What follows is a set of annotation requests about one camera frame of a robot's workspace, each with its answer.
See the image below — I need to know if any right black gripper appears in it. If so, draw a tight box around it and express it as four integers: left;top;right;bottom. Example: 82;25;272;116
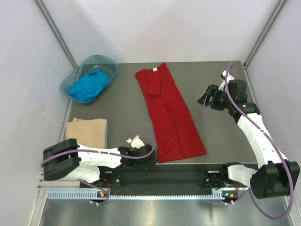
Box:
197;84;233;111

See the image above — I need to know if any red t-shirt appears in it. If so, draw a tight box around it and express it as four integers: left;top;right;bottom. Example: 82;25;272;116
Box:
135;63;206;163

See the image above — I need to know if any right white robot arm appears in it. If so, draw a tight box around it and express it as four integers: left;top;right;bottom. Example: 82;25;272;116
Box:
198;80;300;199

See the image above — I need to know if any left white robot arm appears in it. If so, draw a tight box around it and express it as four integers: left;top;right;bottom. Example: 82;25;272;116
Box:
41;136;158;187

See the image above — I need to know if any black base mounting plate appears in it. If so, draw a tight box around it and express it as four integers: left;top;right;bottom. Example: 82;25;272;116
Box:
79;164;238;196

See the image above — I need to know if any folded tan t-shirt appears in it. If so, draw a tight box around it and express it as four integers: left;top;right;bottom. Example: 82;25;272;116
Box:
65;118;108;148

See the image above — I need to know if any teal plastic basket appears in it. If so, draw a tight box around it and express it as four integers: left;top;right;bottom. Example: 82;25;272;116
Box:
60;55;119;105

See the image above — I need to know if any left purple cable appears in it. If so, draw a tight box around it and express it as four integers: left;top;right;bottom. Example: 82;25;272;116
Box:
41;129;156;204

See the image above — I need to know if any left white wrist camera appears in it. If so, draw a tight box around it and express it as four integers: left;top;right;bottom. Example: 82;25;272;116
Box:
127;135;145;149

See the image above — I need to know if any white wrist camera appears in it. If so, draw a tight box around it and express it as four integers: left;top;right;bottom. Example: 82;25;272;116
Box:
127;135;145;149
218;70;235;91

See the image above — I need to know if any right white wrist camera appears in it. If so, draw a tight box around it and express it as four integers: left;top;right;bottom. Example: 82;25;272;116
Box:
218;70;235;91

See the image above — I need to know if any slotted cable duct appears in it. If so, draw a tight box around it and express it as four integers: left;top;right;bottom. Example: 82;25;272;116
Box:
47;190;238;200

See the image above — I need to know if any aluminium frame rail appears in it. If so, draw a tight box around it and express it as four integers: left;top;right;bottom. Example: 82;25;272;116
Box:
38;170;247;192

